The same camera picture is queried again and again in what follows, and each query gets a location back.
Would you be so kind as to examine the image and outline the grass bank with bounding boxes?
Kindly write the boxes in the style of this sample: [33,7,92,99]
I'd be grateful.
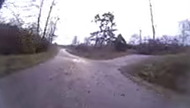
[116,42,190,100]

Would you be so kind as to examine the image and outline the pine tree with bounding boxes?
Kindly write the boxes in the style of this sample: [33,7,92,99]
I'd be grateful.
[87,9,121,50]

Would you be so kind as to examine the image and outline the grey asphalt road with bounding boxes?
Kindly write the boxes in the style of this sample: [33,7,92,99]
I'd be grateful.
[0,40,190,108]

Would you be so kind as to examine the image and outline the grass verge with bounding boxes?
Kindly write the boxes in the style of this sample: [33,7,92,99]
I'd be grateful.
[0,39,62,89]

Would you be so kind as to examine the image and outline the low bushes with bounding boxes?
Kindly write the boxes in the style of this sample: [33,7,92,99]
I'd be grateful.
[126,31,190,60]

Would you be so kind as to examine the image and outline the brown bushes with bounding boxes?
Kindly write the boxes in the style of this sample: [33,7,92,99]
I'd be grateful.
[0,22,53,64]

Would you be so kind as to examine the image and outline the grass wedge between roads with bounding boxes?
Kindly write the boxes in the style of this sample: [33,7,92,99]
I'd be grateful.
[64,41,142,65]

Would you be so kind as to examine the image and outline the row of bare trees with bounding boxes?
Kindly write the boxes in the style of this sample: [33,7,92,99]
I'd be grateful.
[0,0,63,44]

